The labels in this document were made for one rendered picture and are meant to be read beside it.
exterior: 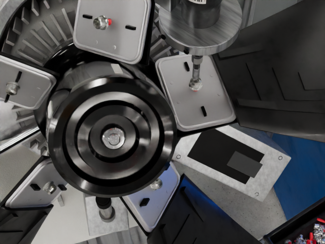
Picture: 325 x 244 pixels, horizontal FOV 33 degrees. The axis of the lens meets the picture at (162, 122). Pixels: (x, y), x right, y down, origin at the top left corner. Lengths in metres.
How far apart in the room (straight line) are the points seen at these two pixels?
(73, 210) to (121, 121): 0.37
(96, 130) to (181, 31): 0.12
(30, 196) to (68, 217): 0.28
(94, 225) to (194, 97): 0.27
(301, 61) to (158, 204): 0.22
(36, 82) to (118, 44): 0.08
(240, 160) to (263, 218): 1.08
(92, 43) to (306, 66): 0.23
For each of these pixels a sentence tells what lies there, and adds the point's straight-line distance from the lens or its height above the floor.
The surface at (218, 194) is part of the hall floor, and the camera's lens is 1.80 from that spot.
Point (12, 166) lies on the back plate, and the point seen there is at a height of 0.95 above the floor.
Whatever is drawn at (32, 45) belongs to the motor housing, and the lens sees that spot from 0.64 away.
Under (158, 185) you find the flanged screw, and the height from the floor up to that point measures 1.12.
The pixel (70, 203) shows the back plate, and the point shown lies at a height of 0.89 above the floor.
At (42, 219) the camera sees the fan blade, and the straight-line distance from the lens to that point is 0.63.
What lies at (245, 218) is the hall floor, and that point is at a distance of 1.78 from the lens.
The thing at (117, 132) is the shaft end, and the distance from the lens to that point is 0.50.
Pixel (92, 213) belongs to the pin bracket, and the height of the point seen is 0.97.
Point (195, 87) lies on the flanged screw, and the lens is 0.56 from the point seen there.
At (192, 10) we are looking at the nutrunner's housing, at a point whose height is 1.33.
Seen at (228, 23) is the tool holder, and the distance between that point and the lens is 0.47.
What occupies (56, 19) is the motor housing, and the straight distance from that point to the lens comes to 0.64.
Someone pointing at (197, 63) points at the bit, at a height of 1.24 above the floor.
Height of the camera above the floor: 1.67
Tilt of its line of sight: 62 degrees down
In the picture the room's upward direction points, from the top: 1 degrees counter-clockwise
